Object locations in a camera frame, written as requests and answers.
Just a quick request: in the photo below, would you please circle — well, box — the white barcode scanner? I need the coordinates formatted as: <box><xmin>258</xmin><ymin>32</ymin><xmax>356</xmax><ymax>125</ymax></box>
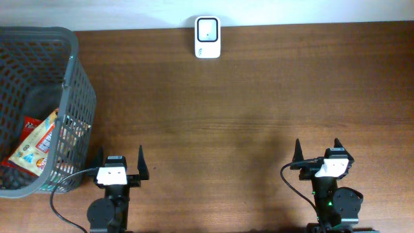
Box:
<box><xmin>194</xmin><ymin>16</ymin><xmax>221</xmax><ymax>59</ymax></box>

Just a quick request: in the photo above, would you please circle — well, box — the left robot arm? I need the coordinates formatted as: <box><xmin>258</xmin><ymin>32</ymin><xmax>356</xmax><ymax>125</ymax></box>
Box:
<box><xmin>87</xmin><ymin>146</ymin><xmax>149</xmax><ymax>232</ymax></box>

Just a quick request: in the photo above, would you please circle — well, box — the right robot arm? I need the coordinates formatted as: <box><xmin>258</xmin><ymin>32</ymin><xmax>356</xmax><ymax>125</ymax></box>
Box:
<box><xmin>290</xmin><ymin>139</ymin><xmax>364</xmax><ymax>232</ymax></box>

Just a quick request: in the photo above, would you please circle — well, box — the cream yellow snack bag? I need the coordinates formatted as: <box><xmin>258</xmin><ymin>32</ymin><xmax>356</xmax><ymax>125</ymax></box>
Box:
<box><xmin>8</xmin><ymin>108</ymin><xmax>91</xmax><ymax>177</ymax></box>

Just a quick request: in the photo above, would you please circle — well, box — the grey plastic mesh basket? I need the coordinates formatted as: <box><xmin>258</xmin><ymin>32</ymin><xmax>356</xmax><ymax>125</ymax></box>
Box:
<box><xmin>1</xmin><ymin>27</ymin><xmax>97</xmax><ymax>199</ymax></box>

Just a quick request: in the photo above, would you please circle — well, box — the red snack bag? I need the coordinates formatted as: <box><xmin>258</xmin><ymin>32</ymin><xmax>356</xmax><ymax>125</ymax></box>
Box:
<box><xmin>1</xmin><ymin>116</ymin><xmax>42</xmax><ymax>177</ymax></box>

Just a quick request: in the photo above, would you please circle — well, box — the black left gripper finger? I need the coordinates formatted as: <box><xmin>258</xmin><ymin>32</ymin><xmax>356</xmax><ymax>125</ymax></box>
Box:
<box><xmin>137</xmin><ymin>145</ymin><xmax>149</xmax><ymax>180</ymax></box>
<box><xmin>91</xmin><ymin>146</ymin><xmax>104</xmax><ymax>168</ymax></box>

